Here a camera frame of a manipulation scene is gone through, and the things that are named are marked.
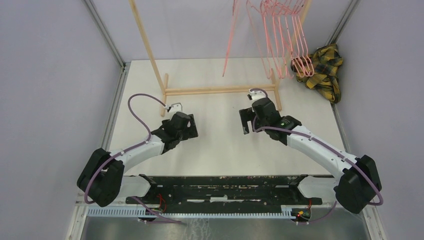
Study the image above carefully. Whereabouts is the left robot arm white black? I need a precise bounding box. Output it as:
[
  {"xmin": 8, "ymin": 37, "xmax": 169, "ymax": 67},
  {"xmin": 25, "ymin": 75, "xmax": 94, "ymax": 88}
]
[{"xmin": 76, "ymin": 111, "xmax": 199, "ymax": 207}]

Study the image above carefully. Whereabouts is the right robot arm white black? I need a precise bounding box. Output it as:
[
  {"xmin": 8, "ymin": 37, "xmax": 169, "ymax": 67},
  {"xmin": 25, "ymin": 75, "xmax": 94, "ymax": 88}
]
[{"xmin": 239, "ymin": 92, "xmax": 384, "ymax": 214}]

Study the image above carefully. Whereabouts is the wooden clothes rack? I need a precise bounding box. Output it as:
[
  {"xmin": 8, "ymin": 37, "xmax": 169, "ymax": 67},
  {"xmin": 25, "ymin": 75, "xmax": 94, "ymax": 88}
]
[{"xmin": 129, "ymin": 0, "xmax": 295, "ymax": 111}]

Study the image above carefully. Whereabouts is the yellow plaid shirt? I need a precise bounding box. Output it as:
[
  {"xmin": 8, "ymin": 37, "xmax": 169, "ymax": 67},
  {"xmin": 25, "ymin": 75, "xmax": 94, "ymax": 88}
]
[{"xmin": 290, "ymin": 43, "xmax": 344, "ymax": 104}]

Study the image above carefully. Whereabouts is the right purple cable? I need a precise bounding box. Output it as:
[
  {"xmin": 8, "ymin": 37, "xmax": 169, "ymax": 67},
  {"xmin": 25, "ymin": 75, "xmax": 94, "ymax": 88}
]
[{"xmin": 249, "ymin": 88, "xmax": 384, "ymax": 207}]

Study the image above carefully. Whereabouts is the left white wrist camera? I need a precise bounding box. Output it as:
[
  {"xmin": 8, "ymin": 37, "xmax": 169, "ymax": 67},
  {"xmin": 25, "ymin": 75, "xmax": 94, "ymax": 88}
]
[{"xmin": 167, "ymin": 102, "xmax": 183, "ymax": 113}]

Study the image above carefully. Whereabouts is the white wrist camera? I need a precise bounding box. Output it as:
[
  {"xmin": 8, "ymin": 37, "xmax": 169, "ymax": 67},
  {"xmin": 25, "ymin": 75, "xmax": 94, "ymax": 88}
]
[
  {"xmin": 167, "ymin": 102, "xmax": 183, "ymax": 113},
  {"xmin": 247, "ymin": 91, "xmax": 267, "ymax": 102}
]

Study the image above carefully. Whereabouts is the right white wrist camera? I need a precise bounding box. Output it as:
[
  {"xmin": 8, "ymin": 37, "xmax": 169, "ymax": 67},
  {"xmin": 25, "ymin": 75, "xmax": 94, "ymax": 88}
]
[{"xmin": 247, "ymin": 91, "xmax": 267, "ymax": 102}]

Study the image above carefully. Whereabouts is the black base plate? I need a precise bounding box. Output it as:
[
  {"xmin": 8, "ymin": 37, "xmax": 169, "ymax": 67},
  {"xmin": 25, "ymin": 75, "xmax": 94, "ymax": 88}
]
[{"xmin": 139, "ymin": 175, "xmax": 323, "ymax": 214}]

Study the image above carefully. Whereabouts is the white slotted cable duct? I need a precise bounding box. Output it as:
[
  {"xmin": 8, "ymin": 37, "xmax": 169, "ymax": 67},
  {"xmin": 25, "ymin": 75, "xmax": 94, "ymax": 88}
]
[{"xmin": 86, "ymin": 206, "xmax": 296, "ymax": 220}]

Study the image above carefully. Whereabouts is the aluminium frame rail left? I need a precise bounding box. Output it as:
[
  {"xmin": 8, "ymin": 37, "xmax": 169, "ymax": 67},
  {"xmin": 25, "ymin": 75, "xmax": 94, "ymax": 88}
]
[{"xmin": 64, "ymin": 0, "xmax": 132, "ymax": 240}]

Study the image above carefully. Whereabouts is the aluminium frame rail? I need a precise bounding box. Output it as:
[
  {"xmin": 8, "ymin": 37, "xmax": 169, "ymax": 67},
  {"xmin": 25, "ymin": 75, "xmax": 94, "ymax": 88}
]
[
  {"xmin": 64, "ymin": 0, "xmax": 132, "ymax": 240},
  {"xmin": 326, "ymin": 0, "xmax": 388, "ymax": 240}
]

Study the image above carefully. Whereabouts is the aluminium frame rail right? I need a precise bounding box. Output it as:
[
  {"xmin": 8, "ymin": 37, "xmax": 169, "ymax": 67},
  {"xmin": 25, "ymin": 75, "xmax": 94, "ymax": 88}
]
[{"xmin": 326, "ymin": 0, "xmax": 388, "ymax": 240}]

